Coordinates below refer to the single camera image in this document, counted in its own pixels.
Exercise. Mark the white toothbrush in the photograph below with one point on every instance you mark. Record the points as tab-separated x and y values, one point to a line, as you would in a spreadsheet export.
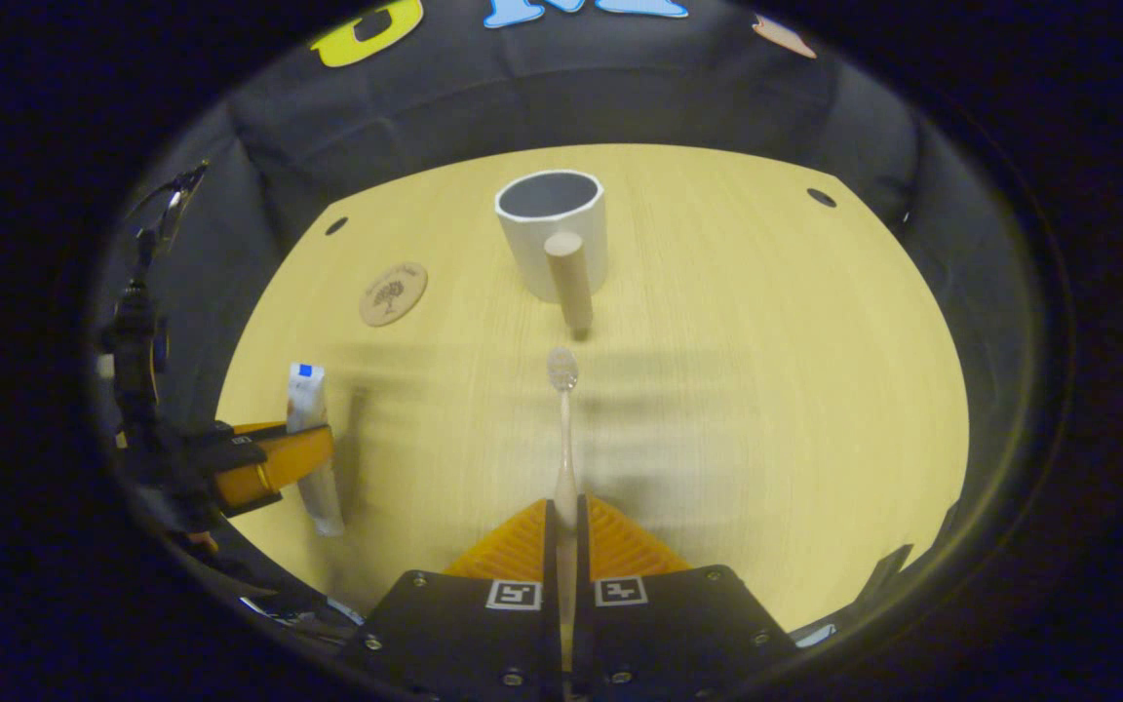
566	458

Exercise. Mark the white toothpaste tube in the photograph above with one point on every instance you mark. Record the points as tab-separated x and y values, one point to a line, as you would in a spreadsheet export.
306	400

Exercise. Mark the round wooden coaster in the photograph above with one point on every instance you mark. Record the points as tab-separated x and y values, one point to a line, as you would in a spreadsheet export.
393	293

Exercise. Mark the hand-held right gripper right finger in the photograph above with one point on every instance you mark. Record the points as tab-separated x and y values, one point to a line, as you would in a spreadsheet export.
669	634

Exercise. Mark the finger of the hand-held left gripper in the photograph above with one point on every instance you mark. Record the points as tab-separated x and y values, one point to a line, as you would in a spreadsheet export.
259	428
279	468

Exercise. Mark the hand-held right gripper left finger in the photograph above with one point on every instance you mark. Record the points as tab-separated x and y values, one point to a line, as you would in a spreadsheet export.
469	634

